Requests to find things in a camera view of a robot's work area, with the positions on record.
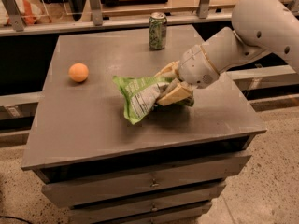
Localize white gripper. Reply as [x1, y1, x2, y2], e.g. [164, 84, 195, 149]
[155, 45, 220, 106]

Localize green rice chip bag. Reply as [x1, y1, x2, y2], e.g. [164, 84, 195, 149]
[113, 76, 194, 124]

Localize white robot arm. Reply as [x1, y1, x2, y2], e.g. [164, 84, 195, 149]
[157, 0, 299, 106]

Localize orange white bag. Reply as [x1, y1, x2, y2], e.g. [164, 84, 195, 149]
[0, 0, 45, 26]

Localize green soda can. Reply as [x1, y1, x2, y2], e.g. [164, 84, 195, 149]
[149, 12, 167, 49]

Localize grey drawer cabinet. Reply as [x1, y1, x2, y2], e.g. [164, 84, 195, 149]
[21, 25, 265, 224]

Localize orange ball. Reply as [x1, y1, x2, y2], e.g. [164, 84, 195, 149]
[68, 63, 89, 83]

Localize top drawer knob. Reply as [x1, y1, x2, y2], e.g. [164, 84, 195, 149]
[150, 179, 160, 189]

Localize drawer knob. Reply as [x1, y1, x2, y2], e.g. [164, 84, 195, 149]
[150, 203, 159, 212]
[150, 179, 160, 189]

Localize grey metal railing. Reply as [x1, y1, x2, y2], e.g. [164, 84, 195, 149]
[0, 0, 299, 37]

